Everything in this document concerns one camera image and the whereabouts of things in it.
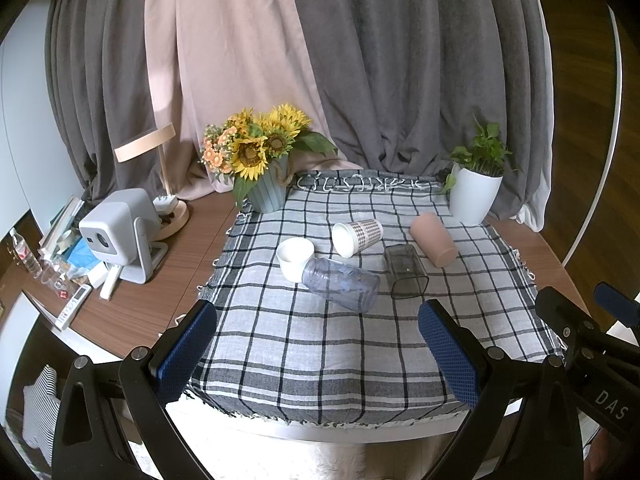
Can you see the pink curtain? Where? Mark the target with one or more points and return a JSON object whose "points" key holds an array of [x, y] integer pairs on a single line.
{"points": [[208, 59]]}

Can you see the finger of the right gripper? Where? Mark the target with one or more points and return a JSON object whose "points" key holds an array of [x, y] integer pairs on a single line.
{"points": [[624, 309], [560, 309]]}

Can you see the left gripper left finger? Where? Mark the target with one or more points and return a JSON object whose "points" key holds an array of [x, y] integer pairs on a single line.
{"points": [[89, 442]]}

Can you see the stack of books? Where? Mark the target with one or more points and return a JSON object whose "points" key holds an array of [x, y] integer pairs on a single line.
{"points": [[64, 229]]}

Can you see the grey checked tablecloth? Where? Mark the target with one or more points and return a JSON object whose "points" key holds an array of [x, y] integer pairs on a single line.
{"points": [[279, 351]]}

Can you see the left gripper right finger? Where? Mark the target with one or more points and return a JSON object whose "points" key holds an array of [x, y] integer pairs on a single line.
{"points": [[545, 442]]}

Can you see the wooden desk lamp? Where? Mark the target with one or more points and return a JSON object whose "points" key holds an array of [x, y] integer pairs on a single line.
{"points": [[152, 147]]}

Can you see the white remote control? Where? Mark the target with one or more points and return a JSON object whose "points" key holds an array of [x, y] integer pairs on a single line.
{"points": [[72, 307]]}

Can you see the sunflower bouquet blue vase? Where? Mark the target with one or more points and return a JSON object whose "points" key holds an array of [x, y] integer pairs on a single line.
{"points": [[253, 152]]}

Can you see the white pot green plant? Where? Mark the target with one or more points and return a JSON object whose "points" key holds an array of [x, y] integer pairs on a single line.
{"points": [[473, 182]]}

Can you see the small white cup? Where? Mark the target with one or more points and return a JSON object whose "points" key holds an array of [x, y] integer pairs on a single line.
{"points": [[293, 254]]}

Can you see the pink cylindrical cup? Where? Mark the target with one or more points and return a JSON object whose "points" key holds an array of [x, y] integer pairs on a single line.
{"points": [[433, 239]]}

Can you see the clear bluish plastic cup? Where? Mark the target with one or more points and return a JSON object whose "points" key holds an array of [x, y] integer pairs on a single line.
{"points": [[350, 287]]}

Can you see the grey curtain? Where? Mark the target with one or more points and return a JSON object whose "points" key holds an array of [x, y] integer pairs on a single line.
{"points": [[400, 82]]}

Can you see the checked paper cup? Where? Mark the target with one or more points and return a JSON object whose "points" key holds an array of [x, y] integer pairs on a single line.
{"points": [[352, 237]]}

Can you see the white mini projector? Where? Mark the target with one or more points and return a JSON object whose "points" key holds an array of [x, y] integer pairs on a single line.
{"points": [[121, 232]]}

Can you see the smoky grey square glass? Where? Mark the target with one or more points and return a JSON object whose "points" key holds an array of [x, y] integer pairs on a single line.
{"points": [[405, 272]]}

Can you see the clear plastic bottle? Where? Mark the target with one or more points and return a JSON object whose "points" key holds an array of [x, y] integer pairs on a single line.
{"points": [[25, 254]]}

